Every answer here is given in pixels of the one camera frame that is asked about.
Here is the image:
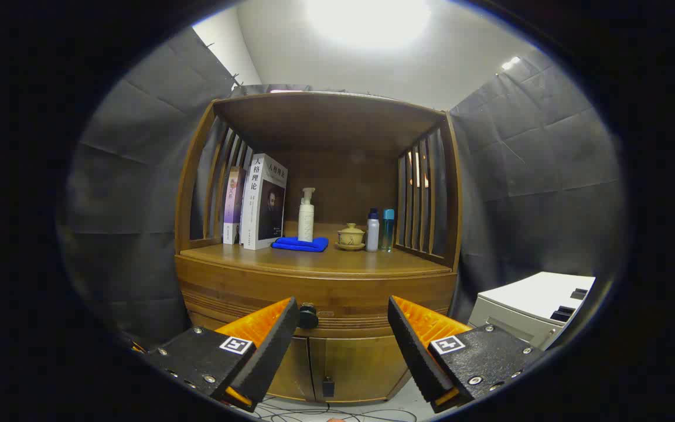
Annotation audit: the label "purple book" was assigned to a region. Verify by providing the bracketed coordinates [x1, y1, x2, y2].
[223, 166, 247, 245]

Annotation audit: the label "wooden cabinet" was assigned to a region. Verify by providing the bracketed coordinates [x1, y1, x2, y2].
[173, 91, 462, 405]

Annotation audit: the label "wooden countertop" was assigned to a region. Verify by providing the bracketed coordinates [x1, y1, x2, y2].
[180, 226, 452, 276]

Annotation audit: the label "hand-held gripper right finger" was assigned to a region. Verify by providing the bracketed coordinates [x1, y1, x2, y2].
[387, 295, 546, 414]

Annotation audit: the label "black drawer knob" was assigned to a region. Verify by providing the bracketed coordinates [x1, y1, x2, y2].
[298, 302, 319, 330]

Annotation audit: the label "teal bottle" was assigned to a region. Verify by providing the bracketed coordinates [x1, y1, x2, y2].
[381, 209, 396, 253]

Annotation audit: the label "white pump bottle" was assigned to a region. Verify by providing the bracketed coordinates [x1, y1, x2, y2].
[298, 188, 316, 243]

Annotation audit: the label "yellow lidded teacup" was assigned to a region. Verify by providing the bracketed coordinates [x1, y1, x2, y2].
[335, 223, 366, 251]

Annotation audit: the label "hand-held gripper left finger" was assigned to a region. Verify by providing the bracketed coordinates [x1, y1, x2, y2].
[132, 297, 301, 413]

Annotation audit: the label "white bottle with blue cap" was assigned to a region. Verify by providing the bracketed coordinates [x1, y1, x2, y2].
[366, 209, 380, 253]

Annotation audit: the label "white portrait book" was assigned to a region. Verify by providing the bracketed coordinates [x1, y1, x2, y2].
[240, 154, 288, 251]

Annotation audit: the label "wooden cabinet door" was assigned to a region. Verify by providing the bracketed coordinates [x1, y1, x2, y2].
[267, 336, 315, 402]
[309, 335, 412, 404]

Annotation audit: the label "black floor cables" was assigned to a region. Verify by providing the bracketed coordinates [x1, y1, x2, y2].
[253, 397, 420, 422]

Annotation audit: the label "white grey machine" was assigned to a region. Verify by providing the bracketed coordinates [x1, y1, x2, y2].
[468, 271, 597, 351]

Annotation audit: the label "wooden drawer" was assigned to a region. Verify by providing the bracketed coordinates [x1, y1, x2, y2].
[182, 287, 456, 339]

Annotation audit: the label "blue folded cloth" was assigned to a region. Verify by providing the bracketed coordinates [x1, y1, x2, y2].
[271, 236, 329, 253]

